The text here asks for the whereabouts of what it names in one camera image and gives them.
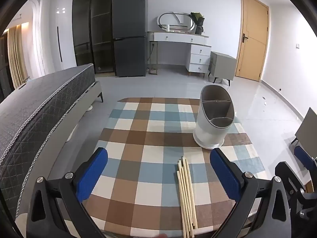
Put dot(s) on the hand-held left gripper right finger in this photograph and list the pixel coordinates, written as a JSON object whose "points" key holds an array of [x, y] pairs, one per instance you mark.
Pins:
{"points": [[224, 173]]}

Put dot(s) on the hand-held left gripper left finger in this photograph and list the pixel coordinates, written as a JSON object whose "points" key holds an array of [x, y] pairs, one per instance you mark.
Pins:
{"points": [[91, 173]]}

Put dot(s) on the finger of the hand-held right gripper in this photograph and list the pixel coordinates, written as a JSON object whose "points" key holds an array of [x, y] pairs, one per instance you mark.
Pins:
{"points": [[287, 176], [301, 155]]}

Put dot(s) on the white oval utensil holder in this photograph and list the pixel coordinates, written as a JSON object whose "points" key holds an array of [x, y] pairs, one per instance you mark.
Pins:
{"points": [[208, 129]]}

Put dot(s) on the grey chair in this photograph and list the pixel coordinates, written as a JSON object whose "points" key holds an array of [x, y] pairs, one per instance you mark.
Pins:
{"points": [[308, 129]]}

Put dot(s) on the checkered tablecloth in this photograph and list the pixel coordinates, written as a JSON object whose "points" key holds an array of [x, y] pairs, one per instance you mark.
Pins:
{"points": [[153, 138]]}

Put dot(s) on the grey quilted mattress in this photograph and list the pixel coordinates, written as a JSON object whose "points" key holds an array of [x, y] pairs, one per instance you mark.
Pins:
{"points": [[37, 104]]}

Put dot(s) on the grey nightstand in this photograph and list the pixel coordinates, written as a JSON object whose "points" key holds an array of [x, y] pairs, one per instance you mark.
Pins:
{"points": [[221, 67]]}

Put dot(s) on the slippers on floor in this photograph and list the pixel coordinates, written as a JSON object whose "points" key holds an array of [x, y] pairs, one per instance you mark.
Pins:
{"points": [[152, 71]]}

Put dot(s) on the white dressing table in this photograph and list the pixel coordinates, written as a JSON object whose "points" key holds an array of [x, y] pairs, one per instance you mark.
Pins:
{"points": [[195, 54]]}

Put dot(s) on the wooden door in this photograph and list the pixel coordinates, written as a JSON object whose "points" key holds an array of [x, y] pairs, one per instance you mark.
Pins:
{"points": [[251, 37]]}

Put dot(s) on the beige curtain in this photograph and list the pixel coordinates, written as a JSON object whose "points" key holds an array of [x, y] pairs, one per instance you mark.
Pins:
{"points": [[17, 57]]}

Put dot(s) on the dark grey refrigerator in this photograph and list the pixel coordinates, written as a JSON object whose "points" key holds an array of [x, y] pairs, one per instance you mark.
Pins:
{"points": [[130, 37]]}

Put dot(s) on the dark glass cabinet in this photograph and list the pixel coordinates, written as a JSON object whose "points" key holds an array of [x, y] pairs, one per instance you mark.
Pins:
{"points": [[92, 29]]}

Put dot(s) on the white wardrobe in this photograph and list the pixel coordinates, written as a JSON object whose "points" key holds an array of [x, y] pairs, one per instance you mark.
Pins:
{"points": [[49, 34]]}

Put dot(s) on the oval vanity mirror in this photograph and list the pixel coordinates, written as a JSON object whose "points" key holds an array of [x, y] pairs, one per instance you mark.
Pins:
{"points": [[177, 22]]}

